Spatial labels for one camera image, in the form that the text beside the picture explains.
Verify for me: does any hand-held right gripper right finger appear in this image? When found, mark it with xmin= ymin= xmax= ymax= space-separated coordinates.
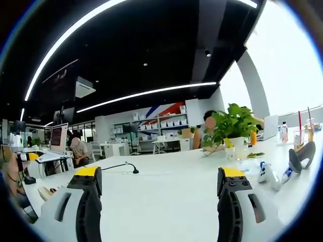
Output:
xmin=217 ymin=166 xmax=281 ymax=242

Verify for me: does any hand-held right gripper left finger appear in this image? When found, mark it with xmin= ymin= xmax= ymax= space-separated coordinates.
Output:
xmin=37 ymin=166 xmax=103 ymax=242

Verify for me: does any wooden cutlery case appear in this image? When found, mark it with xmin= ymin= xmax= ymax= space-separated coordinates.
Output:
xmin=37 ymin=186 xmax=64 ymax=202

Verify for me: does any white game controller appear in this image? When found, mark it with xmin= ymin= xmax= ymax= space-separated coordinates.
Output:
xmin=257 ymin=161 xmax=282 ymax=191

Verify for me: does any white plant pot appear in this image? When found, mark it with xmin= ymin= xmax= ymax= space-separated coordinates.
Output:
xmin=224 ymin=136 xmax=249 ymax=160

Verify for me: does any white office chair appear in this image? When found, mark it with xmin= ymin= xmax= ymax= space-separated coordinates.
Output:
xmin=90 ymin=141 xmax=104 ymax=160

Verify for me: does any small blue white tube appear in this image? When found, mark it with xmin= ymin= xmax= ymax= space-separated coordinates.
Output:
xmin=281 ymin=166 xmax=293 ymax=184

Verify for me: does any black gooseneck microphone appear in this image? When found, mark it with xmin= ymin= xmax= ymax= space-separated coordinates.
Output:
xmin=101 ymin=162 xmax=140 ymax=174

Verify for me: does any computer monitor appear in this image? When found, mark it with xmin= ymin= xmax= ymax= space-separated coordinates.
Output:
xmin=49 ymin=123 xmax=69 ymax=155

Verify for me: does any green potted plant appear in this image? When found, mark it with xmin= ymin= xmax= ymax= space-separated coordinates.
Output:
xmin=201 ymin=102 xmax=263 ymax=152

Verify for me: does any grey curved headrest stand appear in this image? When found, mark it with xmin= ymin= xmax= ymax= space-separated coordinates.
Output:
xmin=288 ymin=141 xmax=316 ymax=173

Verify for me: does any open white laptop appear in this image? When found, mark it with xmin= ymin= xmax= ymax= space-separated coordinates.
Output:
xmin=257 ymin=114 xmax=279 ymax=141

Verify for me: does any plastic drink bottle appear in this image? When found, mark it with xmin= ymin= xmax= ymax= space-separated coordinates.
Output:
xmin=280 ymin=122 xmax=289 ymax=143

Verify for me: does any black tripod stand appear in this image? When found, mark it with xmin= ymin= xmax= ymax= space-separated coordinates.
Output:
xmin=122 ymin=123 xmax=142 ymax=155

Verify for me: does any drink cup with red straw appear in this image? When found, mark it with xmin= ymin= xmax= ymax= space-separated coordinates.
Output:
xmin=293 ymin=110 xmax=305 ymax=152
xmin=304 ymin=106 xmax=315 ymax=142

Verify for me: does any white desk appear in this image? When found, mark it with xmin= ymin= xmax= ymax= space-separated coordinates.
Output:
xmin=151 ymin=138 xmax=194 ymax=154

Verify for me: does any white storage shelf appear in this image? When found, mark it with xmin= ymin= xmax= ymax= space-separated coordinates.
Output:
xmin=111 ymin=105 xmax=189 ymax=152

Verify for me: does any white ceiling air conditioner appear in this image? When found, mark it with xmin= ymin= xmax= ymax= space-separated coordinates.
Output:
xmin=75 ymin=76 xmax=96 ymax=99

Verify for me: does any long ceiling light strip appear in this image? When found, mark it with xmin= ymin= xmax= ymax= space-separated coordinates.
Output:
xmin=76 ymin=81 xmax=218 ymax=113
xmin=24 ymin=0 xmax=127 ymax=102

